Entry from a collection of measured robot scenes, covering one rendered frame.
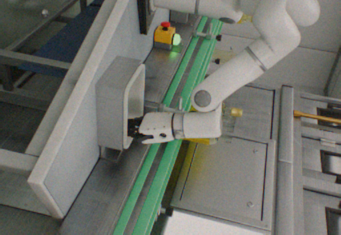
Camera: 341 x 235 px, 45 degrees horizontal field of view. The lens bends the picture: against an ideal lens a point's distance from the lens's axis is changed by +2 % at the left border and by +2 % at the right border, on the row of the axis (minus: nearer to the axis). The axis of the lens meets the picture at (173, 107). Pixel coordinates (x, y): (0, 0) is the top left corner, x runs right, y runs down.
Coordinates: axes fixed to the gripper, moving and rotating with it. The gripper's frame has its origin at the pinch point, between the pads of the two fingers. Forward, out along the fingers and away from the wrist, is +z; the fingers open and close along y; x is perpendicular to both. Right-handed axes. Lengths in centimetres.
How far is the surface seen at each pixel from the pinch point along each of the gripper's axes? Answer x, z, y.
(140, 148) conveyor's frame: -11.7, -0.4, 4.9
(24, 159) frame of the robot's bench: 10.4, 15.1, -26.5
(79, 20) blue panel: 10, 42, 73
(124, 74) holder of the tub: 16.2, -2.6, 2.9
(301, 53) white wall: -279, -86, 614
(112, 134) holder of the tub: 0.3, 3.2, -3.8
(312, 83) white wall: -343, -104, 614
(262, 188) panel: -41, -37, 17
